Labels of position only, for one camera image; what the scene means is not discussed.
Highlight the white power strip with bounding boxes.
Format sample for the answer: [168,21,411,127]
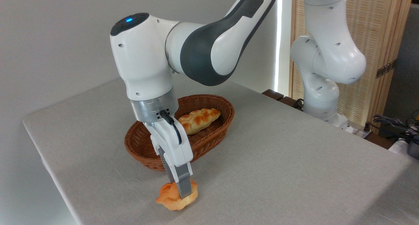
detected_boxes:
[347,125,373,139]

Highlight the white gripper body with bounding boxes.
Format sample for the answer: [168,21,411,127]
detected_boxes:
[144,115,194,168]

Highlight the grey tablecloth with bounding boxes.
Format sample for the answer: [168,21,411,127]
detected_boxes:
[22,66,419,225]

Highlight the brown wicker basket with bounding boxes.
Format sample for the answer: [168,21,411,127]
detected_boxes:
[124,94,235,171]

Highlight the round orange bread roll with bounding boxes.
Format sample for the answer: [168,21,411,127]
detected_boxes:
[156,179,199,211]

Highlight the dark metal screen hinge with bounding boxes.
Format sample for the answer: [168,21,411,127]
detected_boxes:
[376,59,397,79]

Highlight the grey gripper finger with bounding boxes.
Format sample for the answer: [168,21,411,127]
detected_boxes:
[169,162,193,199]
[158,146,175,183]

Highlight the tangled black cables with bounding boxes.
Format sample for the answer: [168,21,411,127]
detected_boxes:
[373,115,419,144]

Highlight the long braided bread loaf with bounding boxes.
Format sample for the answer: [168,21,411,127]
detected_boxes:
[178,108,221,135]

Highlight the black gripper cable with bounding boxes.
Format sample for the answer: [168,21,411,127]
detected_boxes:
[159,111,182,145]

